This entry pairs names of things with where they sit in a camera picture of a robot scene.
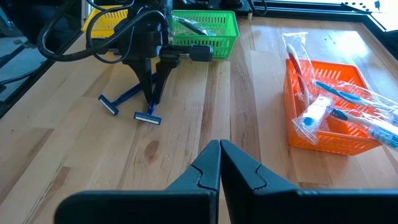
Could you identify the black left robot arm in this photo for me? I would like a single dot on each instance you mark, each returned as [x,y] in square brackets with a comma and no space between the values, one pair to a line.
[146,12]

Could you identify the orange plastic basket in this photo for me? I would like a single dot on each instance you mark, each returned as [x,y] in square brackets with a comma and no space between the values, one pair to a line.
[335,143]

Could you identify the yellow plastic basket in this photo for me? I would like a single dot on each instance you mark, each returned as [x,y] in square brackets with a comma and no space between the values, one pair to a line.
[105,21]

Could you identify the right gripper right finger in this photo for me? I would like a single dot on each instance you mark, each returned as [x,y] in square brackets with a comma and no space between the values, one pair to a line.
[242,180]

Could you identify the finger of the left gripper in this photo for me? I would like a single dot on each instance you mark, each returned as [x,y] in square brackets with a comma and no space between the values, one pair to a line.
[163,71]
[145,77]

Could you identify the green plastic basket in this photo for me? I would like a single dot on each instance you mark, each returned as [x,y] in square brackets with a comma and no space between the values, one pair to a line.
[217,40]

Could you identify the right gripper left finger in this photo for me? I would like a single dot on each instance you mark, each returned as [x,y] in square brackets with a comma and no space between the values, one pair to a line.
[205,174]

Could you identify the blue toothbrush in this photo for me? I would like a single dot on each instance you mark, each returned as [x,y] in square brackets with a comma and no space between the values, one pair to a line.
[314,116]

